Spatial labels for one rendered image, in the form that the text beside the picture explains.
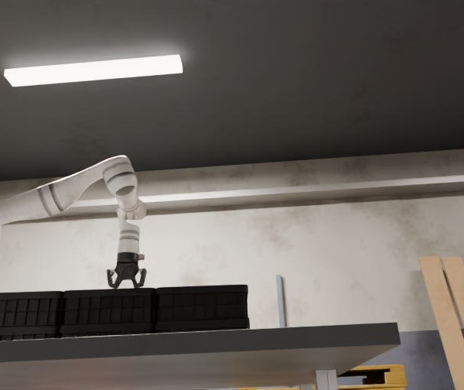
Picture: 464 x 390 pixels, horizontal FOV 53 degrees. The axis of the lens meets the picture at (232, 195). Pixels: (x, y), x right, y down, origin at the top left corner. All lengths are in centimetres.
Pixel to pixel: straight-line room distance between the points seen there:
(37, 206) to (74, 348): 57
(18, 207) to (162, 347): 69
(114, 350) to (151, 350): 7
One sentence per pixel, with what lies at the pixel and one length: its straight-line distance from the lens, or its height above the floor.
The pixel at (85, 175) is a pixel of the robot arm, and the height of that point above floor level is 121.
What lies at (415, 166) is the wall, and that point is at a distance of 481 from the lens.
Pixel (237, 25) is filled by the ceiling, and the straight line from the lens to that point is 314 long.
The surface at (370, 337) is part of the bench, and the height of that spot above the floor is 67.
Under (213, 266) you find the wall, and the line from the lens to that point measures 428.
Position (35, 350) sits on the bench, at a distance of 102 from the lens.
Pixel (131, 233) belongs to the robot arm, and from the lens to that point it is 168.
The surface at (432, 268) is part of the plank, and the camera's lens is 429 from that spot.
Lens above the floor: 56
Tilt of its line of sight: 25 degrees up
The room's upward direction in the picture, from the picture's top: 2 degrees counter-clockwise
